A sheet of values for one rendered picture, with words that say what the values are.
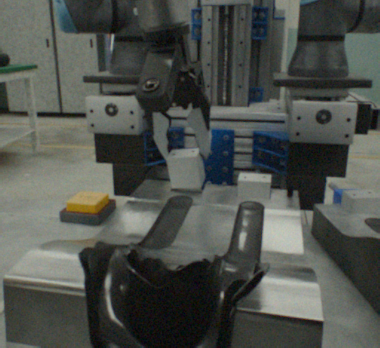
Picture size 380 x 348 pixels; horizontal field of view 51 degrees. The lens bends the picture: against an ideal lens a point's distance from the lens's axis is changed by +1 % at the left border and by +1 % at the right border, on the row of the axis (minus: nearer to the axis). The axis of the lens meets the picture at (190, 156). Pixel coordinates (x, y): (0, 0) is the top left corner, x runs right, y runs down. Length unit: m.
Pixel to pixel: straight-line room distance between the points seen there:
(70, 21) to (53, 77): 5.20
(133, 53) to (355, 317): 0.81
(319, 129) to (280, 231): 0.43
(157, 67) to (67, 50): 5.58
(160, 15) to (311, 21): 0.55
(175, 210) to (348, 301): 0.26
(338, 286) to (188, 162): 0.28
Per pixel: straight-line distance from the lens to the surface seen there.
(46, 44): 6.25
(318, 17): 1.05
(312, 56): 1.04
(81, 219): 0.76
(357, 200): 0.69
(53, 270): 0.37
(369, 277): 0.57
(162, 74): 0.54
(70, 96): 6.18
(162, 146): 0.64
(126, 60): 1.09
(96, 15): 1.08
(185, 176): 0.63
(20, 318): 0.39
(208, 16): 1.15
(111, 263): 0.41
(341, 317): 0.55
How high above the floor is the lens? 1.12
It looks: 16 degrees down
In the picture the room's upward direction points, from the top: straight up
